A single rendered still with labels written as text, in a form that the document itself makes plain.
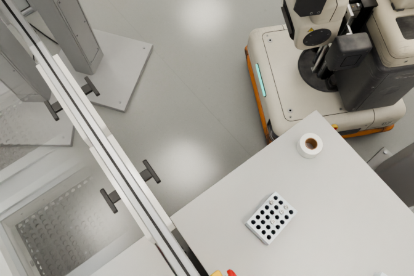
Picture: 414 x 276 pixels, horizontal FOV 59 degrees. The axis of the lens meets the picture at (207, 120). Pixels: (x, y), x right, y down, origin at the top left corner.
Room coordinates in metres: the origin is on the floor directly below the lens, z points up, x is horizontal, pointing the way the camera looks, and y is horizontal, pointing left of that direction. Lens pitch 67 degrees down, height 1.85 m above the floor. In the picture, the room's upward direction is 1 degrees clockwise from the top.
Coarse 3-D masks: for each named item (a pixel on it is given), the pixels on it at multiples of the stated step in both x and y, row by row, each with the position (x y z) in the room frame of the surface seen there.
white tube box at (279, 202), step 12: (276, 192) 0.22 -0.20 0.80; (264, 204) 0.19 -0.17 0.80; (276, 204) 0.19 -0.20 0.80; (288, 204) 0.19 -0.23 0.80; (252, 216) 0.15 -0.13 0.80; (264, 216) 0.16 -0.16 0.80; (276, 216) 0.16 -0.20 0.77; (288, 216) 0.16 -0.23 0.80; (252, 228) 0.12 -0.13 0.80; (264, 228) 0.12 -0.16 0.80; (276, 228) 0.13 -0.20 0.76; (264, 240) 0.09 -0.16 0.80
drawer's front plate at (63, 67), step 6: (60, 60) 0.57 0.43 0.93; (60, 66) 0.56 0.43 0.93; (66, 72) 0.54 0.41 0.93; (72, 78) 0.52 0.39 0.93; (72, 84) 0.50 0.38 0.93; (78, 90) 0.48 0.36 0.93; (84, 96) 0.46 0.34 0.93; (84, 102) 0.44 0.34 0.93; (90, 102) 0.44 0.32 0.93; (90, 108) 0.42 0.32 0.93; (96, 114) 0.40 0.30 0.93; (96, 120) 0.39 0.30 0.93; (102, 120) 0.39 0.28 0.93; (102, 126) 0.37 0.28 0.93; (108, 132) 0.37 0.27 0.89
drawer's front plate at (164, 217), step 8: (112, 136) 0.34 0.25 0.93; (112, 144) 0.32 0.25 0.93; (120, 152) 0.30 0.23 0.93; (128, 160) 0.27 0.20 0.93; (128, 168) 0.25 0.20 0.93; (136, 176) 0.23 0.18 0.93; (144, 184) 0.21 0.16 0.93; (144, 192) 0.19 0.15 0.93; (152, 200) 0.17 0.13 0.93; (160, 208) 0.15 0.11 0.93; (160, 216) 0.13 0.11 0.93; (168, 224) 0.11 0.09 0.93
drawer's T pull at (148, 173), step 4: (144, 160) 0.28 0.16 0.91; (144, 164) 0.27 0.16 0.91; (148, 164) 0.27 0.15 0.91; (148, 168) 0.26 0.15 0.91; (140, 172) 0.25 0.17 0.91; (144, 172) 0.25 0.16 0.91; (148, 172) 0.25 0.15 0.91; (152, 172) 0.25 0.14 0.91; (144, 176) 0.24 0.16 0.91; (148, 176) 0.24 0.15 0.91; (152, 176) 0.24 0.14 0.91; (156, 176) 0.24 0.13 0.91; (144, 180) 0.23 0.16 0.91; (156, 180) 0.23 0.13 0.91; (160, 180) 0.23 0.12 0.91
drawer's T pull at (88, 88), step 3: (84, 78) 0.53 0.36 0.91; (87, 78) 0.53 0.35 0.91; (87, 81) 0.51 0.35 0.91; (90, 81) 0.52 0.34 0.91; (87, 84) 0.51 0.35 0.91; (90, 84) 0.50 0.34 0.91; (93, 84) 0.51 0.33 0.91; (81, 87) 0.50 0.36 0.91; (84, 87) 0.50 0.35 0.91; (87, 87) 0.50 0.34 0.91; (90, 87) 0.50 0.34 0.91; (93, 87) 0.50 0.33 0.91; (84, 90) 0.49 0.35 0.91; (87, 90) 0.49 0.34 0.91; (90, 90) 0.49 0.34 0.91; (93, 90) 0.49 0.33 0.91; (96, 90) 0.49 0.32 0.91; (84, 93) 0.48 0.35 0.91; (87, 93) 0.48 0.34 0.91; (96, 93) 0.48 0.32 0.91; (99, 93) 0.48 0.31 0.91
